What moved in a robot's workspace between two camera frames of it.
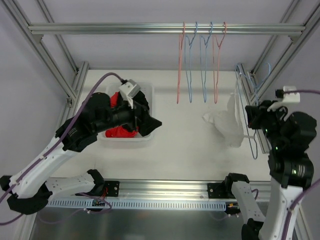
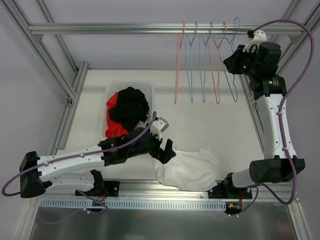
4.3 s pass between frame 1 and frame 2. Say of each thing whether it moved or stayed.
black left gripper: moved
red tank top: stayed
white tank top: moved
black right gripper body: moved
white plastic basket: stayed
